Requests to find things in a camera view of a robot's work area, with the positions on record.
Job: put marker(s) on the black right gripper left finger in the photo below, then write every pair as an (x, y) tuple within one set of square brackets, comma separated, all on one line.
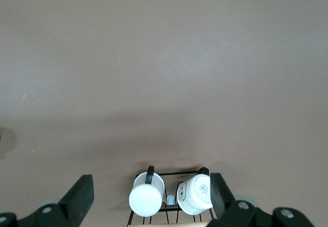
[(74, 201)]

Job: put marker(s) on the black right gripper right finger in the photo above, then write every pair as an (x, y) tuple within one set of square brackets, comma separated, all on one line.
[(225, 211)]

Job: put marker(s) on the white mug with face print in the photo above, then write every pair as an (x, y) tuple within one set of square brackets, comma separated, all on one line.
[(197, 193)]

